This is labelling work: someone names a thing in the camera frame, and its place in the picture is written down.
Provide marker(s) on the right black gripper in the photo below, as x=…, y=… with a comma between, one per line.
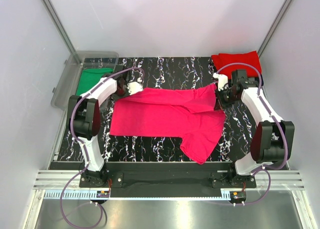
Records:
x=222, y=104

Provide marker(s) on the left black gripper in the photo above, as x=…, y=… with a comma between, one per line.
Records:
x=127, y=94

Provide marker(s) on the pink t shirt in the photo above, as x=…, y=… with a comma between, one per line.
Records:
x=188, y=114

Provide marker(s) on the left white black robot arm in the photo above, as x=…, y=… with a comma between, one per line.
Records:
x=84, y=121

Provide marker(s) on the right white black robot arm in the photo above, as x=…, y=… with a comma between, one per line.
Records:
x=271, y=145

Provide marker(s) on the folded red t shirt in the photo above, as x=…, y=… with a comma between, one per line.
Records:
x=248, y=61

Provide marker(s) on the folded black t shirt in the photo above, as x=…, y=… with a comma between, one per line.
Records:
x=258, y=80

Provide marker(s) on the green t shirt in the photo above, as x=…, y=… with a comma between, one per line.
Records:
x=89, y=78

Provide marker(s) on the black marbled table mat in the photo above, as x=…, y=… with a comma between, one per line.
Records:
x=175, y=73

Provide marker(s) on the clear plastic bin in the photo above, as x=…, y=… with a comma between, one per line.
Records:
x=76, y=63

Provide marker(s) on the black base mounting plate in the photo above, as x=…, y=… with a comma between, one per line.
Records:
x=167, y=179

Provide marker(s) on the right orange connector board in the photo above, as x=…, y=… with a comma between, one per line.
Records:
x=239, y=194

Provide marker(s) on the orange connector board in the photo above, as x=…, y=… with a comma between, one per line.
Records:
x=239, y=194
x=103, y=194

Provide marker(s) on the left orange connector board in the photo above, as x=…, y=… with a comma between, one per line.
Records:
x=103, y=194

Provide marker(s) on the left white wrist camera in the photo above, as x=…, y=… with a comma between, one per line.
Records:
x=134, y=87

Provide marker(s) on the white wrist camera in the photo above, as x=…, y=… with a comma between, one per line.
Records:
x=134, y=87
x=222, y=81

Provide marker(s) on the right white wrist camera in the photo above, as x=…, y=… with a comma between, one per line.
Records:
x=222, y=81

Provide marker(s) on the white slotted cable duct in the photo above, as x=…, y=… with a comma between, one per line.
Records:
x=73, y=195

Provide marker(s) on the aluminium frame rail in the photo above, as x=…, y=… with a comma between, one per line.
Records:
x=53, y=179

